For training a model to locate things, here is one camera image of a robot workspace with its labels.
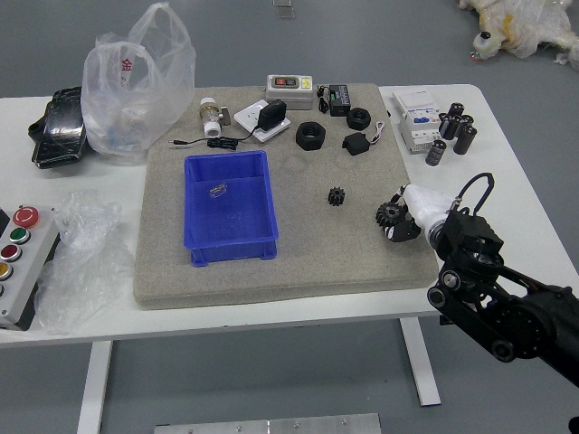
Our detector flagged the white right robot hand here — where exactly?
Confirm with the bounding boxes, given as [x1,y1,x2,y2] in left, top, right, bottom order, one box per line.
[384,183,454,243]

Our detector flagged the big black gear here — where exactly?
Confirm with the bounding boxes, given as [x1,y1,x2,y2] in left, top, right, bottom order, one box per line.
[375,202,400,229]

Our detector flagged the big black nut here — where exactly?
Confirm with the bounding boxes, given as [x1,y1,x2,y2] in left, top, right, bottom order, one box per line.
[295,120,327,152]

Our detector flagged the blue plastic box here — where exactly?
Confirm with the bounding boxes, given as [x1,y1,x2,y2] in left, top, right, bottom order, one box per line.
[183,150,280,269]

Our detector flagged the grey control button box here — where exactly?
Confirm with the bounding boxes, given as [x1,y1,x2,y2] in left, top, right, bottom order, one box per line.
[0,204,62,332]

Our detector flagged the white circuit breaker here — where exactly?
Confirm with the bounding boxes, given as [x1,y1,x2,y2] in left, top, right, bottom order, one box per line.
[391,89,447,156]

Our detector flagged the grey-brown mat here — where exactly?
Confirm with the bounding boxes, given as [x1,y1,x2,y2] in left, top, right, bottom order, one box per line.
[133,83,441,311]

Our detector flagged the black power supply module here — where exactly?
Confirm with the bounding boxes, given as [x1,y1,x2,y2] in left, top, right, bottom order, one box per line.
[316,83,356,118]

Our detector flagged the white table leg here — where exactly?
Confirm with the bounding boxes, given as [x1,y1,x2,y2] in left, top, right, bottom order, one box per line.
[76,340,114,434]
[398,316,442,408]

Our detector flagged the plush toy in plastic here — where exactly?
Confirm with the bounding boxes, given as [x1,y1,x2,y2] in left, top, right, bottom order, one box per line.
[455,0,579,71]

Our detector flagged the brass valve with white ends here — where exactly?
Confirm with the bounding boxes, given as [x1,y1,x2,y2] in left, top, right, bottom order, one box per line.
[197,97,233,138]

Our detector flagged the silver metal plate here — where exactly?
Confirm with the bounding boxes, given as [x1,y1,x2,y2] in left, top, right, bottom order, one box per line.
[153,412,383,434]

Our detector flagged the large clear plastic bag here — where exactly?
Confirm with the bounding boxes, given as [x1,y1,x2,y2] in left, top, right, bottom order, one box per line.
[81,1,197,166]

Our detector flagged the crumpled clear plastic bag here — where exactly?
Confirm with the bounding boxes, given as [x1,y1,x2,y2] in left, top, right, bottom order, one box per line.
[33,189,138,336]

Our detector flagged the stack of black trays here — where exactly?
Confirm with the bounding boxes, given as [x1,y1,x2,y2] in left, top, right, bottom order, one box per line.
[28,86,90,171]

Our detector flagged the small black module with wires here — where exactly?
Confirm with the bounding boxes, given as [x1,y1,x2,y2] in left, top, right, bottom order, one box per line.
[341,119,387,156]

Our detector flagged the grey push-button switch box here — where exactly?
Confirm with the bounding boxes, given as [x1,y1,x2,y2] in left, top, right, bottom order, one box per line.
[265,74,315,111]

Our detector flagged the black plug with cord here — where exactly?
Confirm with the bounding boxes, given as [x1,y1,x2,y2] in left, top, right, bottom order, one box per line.
[167,99,289,151]

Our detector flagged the white wall socket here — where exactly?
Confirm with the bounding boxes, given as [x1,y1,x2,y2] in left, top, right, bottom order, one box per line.
[233,99,292,143]

